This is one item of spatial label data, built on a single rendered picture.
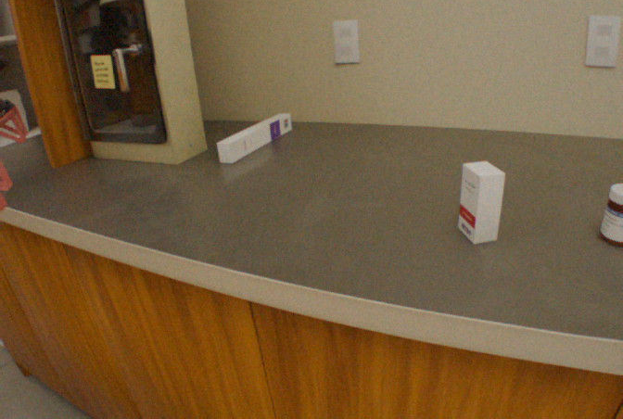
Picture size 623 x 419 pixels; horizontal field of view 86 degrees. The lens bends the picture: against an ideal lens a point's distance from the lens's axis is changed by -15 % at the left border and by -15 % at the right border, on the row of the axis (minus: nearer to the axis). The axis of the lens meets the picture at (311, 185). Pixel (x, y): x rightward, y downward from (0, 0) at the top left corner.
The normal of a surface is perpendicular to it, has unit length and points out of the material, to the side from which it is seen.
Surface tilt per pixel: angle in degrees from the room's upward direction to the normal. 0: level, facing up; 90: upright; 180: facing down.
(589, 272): 0
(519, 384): 90
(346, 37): 90
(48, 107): 90
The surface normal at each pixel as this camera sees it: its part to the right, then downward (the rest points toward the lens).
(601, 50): -0.41, 0.38
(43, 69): 0.91, 0.09
